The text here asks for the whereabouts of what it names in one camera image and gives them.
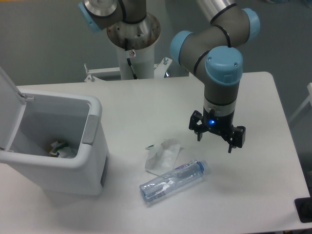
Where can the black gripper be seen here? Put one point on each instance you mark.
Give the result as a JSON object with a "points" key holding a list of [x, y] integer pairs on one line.
{"points": [[221, 126]]}

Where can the silver plastic wrapper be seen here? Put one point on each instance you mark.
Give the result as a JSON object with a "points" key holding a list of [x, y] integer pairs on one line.
{"points": [[162, 156]]}

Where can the clear plastic water bottle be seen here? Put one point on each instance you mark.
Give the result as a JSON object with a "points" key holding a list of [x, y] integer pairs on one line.
{"points": [[177, 180]]}

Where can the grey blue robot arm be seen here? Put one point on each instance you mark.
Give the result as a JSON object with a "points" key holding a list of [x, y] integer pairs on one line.
{"points": [[211, 56]]}

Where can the green white trash in can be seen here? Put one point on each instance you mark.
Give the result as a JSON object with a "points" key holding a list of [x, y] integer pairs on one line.
{"points": [[61, 149]]}

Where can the white open trash can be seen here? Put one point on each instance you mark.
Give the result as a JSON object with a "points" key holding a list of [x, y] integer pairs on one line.
{"points": [[56, 140]]}

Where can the black device at table edge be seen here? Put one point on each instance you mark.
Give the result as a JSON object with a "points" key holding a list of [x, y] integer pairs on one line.
{"points": [[304, 209]]}

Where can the white frame at right edge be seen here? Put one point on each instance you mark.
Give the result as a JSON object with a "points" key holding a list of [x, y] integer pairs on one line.
{"points": [[303, 108]]}

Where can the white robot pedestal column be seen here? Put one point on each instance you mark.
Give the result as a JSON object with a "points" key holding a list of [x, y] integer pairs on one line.
{"points": [[135, 47]]}

